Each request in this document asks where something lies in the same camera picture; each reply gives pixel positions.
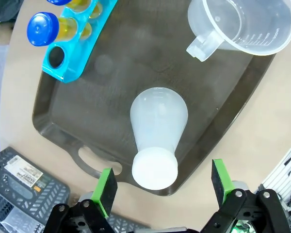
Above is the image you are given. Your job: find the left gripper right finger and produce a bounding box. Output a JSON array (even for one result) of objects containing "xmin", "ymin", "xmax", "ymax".
[{"xmin": 200, "ymin": 159, "xmax": 291, "ymax": 233}]

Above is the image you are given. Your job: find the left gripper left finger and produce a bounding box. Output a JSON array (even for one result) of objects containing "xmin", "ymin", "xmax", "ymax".
[{"xmin": 43, "ymin": 167, "xmax": 119, "ymax": 233}]

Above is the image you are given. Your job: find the white plastic conical flask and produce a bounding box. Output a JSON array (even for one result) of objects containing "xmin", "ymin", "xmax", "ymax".
[{"xmin": 129, "ymin": 86, "xmax": 189, "ymax": 191}]

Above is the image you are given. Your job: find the large clear measuring jug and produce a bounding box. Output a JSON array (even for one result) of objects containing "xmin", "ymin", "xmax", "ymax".
[{"xmin": 186, "ymin": 0, "xmax": 291, "ymax": 62}]

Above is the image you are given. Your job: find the yellow tube with blue cap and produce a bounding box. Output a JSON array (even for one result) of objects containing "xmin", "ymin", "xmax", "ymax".
[{"xmin": 26, "ymin": 12, "xmax": 93, "ymax": 47}]

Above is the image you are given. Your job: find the grey basket with label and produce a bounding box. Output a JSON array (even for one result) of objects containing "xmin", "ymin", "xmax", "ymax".
[{"xmin": 0, "ymin": 146, "xmax": 148, "ymax": 233}]

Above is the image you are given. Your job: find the dark brown serving tray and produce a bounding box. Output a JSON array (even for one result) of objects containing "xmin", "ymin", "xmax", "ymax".
[{"xmin": 32, "ymin": 0, "xmax": 277, "ymax": 197}]

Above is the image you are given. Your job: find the blue test tube rack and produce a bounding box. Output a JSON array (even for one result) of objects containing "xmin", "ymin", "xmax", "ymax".
[{"xmin": 41, "ymin": 0, "xmax": 118, "ymax": 84}]

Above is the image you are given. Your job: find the white tool wall panel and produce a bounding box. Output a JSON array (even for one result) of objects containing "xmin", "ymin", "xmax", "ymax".
[{"xmin": 257, "ymin": 133, "xmax": 291, "ymax": 219}]

